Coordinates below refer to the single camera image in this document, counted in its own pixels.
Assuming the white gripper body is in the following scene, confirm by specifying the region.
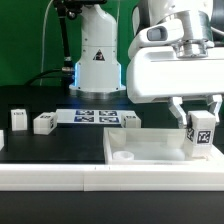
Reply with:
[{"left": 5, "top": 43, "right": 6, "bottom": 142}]
[{"left": 126, "top": 46, "right": 224, "bottom": 103}]

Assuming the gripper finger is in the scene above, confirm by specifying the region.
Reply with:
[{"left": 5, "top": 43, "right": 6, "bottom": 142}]
[
  {"left": 168, "top": 97, "right": 187, "bottom": 129},
  {"left": 206, "top": 94, "right": 223, "bottom": 124}
]

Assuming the white square tabletop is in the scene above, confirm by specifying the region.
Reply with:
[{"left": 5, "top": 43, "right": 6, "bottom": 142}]
[{"left": 103, "top": 128, "right": 224, "bottom": 165}]

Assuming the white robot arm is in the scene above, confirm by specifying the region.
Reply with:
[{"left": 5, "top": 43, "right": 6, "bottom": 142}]
[{"left": 71, "top": 0, "right": 224, "bottom": 128}]

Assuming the white block left edge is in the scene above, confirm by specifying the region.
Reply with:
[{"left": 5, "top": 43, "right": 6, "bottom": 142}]
[{"left": 0, "top": 130, "right": 4, "bottom": 151}]

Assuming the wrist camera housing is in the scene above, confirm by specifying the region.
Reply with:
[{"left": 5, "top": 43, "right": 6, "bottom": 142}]
[{"left": 128, "top": 19, "right": 184, "bottom": 59}]

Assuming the white U-shaped obstacle wall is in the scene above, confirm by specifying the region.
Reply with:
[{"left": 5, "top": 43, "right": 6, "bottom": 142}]
[{"left": 0, "top": 132, "right": 224, "bottom": 193}]

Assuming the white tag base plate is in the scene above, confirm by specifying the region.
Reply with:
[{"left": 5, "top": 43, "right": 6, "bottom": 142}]
[{"left": 56, "top": 109, "right": 135, "bottom": 124}]

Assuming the black camera stand pole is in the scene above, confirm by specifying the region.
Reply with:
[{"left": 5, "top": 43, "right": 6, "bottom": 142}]
[{"left": 53, "top": 0, "right": 79, "bottom": 68}]

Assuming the black cable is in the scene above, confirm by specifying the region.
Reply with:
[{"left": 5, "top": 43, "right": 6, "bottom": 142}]
[{"left": 23, "top": 67, "right": 75, "bottom": 87}]

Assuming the white cable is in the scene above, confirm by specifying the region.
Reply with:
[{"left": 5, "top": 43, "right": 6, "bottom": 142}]
[{"left": 39, "top": 0, "right": 55, "bottom": 78}]

